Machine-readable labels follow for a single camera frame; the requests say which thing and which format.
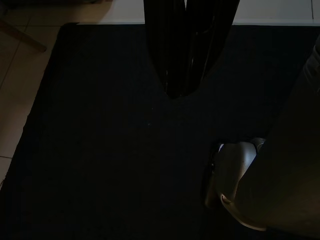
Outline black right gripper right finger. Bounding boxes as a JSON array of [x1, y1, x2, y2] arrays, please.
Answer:
[[184, 0, 241, 97]]

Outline black floor mat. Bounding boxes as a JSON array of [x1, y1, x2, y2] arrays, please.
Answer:
[[0, 22, 320, 240]]

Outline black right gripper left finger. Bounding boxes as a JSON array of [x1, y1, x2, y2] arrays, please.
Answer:
[[143, 0, 187, 100]]

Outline wooden table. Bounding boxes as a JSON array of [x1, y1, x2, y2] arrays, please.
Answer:
[[0, 19, 48, 53]]

